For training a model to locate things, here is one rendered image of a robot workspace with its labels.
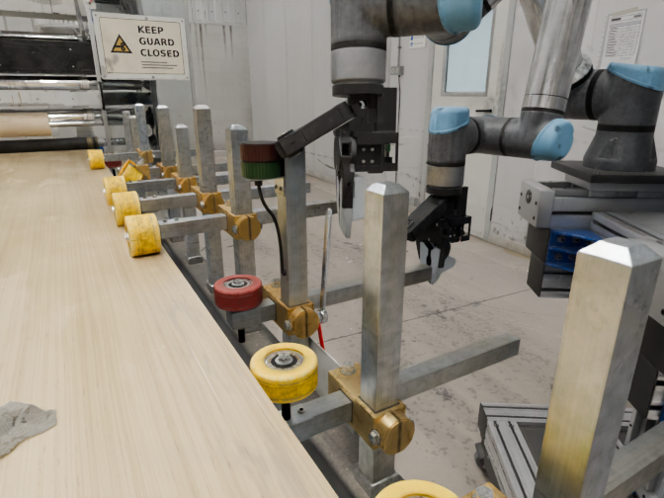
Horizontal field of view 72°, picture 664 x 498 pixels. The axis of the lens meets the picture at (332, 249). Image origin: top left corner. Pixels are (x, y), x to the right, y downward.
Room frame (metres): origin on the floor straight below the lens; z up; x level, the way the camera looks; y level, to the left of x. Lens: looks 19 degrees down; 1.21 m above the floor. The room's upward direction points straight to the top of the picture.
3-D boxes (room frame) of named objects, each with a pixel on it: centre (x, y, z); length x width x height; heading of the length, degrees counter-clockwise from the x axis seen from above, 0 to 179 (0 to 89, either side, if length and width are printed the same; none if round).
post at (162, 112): (1.58, 0.56, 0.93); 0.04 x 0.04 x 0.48; 30
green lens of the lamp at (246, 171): (0.69, 0.11, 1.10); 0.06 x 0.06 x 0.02
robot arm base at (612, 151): (1.10, -0.68, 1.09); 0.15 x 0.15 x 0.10
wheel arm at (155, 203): (1.21, 0.29, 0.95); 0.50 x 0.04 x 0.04; 120
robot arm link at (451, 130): (0.93, -0.23, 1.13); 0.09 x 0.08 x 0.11; 127
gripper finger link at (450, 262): (0.91, -0.24, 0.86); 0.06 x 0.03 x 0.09; 120
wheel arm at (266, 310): (0.80, -0.01, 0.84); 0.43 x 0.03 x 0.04; 120
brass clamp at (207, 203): (1.16, 0.32, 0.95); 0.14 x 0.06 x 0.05; 30
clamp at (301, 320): (0.73, 0.08, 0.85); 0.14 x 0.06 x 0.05; 30
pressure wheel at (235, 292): (0.70, 0.16, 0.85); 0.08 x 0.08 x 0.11
